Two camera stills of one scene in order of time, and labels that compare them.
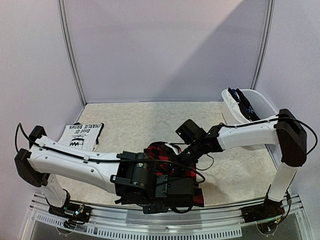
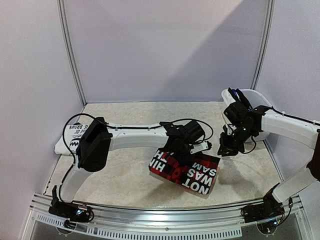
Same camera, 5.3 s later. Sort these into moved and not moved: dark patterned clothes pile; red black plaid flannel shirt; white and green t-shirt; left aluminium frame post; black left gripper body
Moved: red black plaid flannel shirt; black left gripper body
Not moved: left aluminium frame post; white and green t-shirt; dark patterned clothes pile
